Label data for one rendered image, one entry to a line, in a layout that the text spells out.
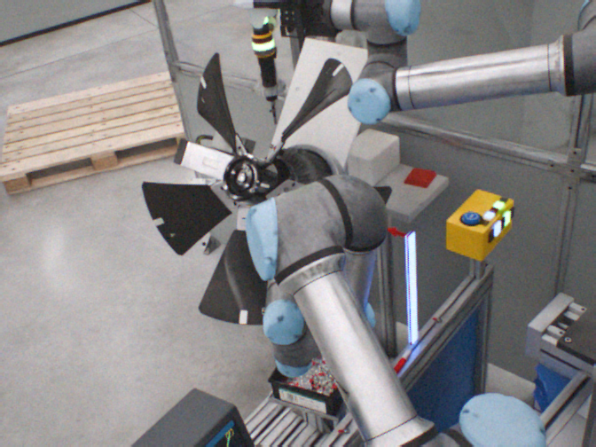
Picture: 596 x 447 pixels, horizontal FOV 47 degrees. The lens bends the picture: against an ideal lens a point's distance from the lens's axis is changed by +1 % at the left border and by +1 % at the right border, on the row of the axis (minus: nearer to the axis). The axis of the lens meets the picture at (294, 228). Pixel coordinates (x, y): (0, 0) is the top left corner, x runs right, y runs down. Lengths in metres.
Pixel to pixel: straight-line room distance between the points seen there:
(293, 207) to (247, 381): 1.84
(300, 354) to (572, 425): 0.53
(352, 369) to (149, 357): 2.09
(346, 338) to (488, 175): 1.30
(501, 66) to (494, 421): 0.54
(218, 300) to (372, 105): 0.71
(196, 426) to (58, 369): 2.09
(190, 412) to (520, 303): 1.56
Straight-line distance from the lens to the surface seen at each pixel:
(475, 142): 2.17
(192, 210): 1.83
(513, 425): 1.04
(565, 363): 1.58
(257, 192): 1.63
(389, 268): 2.45
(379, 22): 1.29
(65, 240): 3.89
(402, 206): 2.12
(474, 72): 1.17
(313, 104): 1.63
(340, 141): 1.86
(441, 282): 2.59
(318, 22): 1.37
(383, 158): 2.21
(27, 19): 7.01
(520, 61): 1.16
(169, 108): 4.65
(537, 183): 2.15
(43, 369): 3.18
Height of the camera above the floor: 2.09
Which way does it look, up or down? 36 degrees down
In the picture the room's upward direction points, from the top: 9 degrees counter-clockwise
